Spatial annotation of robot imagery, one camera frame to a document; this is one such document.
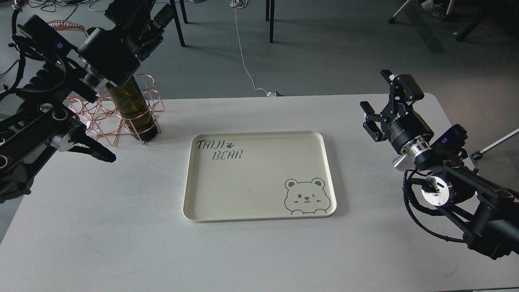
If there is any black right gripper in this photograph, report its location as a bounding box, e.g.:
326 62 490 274
360 69 434 155

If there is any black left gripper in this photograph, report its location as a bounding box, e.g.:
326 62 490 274
77 0 178 88

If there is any silver metal jigger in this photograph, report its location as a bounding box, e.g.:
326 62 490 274
392 155 409 172

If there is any dark green wine bottle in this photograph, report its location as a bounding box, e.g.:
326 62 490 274
106 3 159 142

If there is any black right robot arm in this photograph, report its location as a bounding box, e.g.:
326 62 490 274
360 69 519 260

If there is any black table leg left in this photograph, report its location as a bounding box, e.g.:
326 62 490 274
169 0 189 47

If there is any black table leg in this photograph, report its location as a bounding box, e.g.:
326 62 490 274
265 0 275 44
169 0 189 47

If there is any white stand with caster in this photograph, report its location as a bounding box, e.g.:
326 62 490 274
471 128 519 160

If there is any black table leg right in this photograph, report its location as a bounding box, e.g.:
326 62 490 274
265 0 275 44

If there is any office chair base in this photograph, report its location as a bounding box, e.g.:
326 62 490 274
388 0 457 24

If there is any cream bear serving tray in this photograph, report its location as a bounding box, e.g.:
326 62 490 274
183 131 336 222

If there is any white floor cable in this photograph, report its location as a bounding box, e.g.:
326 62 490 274
230 0 276 97

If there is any copper wire wine rack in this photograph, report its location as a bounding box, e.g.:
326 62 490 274
48 20 166 146

